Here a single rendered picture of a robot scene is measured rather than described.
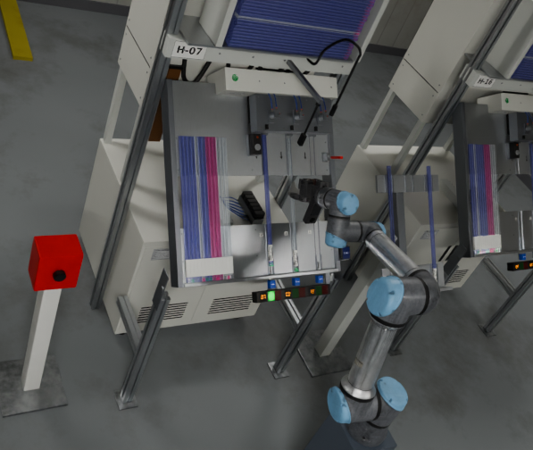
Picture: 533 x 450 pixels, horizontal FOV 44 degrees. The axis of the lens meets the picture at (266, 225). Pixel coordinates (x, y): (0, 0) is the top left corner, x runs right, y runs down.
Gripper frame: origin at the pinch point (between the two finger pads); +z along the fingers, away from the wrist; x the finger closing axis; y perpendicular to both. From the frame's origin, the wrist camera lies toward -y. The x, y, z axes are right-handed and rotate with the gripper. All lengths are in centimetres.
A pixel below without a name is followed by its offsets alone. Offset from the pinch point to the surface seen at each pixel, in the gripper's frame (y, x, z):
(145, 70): 42, 49, 28
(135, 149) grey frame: 13, 53, 27
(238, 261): -23.3, 24.3, -4.5
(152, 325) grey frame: -47, 53, 6
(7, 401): -84, 95, 40
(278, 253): -21.6, 7.2, -4.0
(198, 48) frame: 50, 42, 0
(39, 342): -57, 87, 27
